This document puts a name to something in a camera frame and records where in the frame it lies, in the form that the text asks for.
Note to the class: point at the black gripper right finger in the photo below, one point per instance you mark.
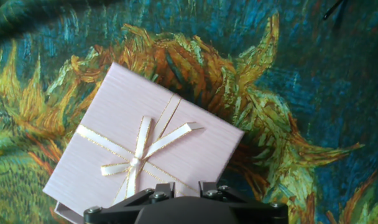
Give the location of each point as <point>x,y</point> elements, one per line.
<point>263,214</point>

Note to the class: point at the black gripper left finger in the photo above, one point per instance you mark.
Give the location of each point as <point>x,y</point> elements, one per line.
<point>114,214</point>

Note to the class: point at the pink ribboned casing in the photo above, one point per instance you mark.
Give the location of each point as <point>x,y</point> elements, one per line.
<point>114,109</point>

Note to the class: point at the sunflower painting print cloth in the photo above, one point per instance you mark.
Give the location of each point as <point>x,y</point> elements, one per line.
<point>301,93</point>

